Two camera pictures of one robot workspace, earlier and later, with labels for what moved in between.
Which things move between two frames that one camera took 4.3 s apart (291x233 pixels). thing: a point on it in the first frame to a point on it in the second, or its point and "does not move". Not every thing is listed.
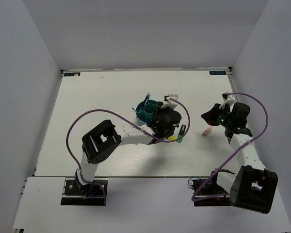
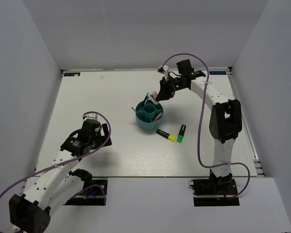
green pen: (146, 99) does not move
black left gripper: (159, 109) to (102, 138)
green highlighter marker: (181, 133) does not move
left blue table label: (72, 74) does not move
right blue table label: (218, 72) does not move
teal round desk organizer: (145, 111) does not move
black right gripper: (210, 116) to (165, 92)
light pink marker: (207, 130) to (153, 96)
